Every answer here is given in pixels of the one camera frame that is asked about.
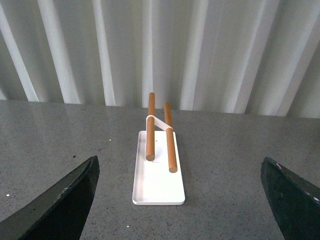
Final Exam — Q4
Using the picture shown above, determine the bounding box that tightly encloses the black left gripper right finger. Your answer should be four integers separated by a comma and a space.
260, 157, 320, 240

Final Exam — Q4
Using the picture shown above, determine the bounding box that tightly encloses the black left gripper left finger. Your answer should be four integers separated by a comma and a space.
0, 156, 100, 240

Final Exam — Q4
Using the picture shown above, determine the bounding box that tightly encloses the white towel rack with wooden bars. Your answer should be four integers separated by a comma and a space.
132, 92, 185, 206

